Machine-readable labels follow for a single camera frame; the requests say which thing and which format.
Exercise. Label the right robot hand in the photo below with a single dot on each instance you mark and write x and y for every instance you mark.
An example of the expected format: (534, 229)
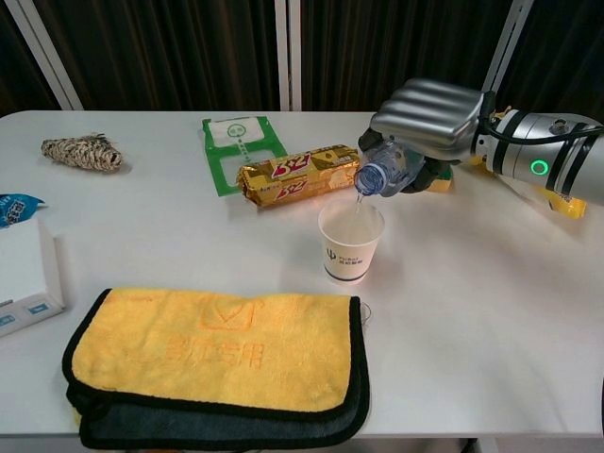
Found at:
(429, 118)

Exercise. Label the transparent plastic water bottle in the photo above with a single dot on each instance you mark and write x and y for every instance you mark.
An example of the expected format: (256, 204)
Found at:
(387, 167)

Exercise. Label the white paper cup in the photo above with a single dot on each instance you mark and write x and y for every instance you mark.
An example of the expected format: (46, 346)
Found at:
(351, 255)

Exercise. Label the green yellow sponge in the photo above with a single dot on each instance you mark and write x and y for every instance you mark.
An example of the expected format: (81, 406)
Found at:
(443, 181)

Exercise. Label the gold biscuit packet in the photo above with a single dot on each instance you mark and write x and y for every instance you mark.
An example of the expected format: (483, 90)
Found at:
(302, 177)

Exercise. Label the yellow snack bag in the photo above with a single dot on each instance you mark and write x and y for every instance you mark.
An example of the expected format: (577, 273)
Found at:
(568, 205)

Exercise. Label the green white plastic pouch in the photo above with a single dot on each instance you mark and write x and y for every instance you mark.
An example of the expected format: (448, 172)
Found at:
(224, 165)

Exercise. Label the black pleated curtain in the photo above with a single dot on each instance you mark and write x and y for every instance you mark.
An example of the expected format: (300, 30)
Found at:
(165, 47)

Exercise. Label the yellow black-edged microfiber cloth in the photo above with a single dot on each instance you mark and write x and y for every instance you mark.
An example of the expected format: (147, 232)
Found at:
(212, 354)

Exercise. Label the woven straw bundle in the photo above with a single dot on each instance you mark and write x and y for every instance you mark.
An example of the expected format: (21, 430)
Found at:
(80, 153)

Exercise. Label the blue snack wrapper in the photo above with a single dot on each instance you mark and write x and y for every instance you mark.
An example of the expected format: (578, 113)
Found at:
(16, 207)

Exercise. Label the white cardboard box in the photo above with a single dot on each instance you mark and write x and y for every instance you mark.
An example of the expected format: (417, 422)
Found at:
(23, 269)

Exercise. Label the white slanted frame post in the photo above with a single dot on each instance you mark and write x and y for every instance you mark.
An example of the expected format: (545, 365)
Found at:
(47, 52)
(509, 42)

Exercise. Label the white upright frame post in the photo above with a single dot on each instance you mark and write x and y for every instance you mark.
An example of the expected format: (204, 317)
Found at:
(288, 52)

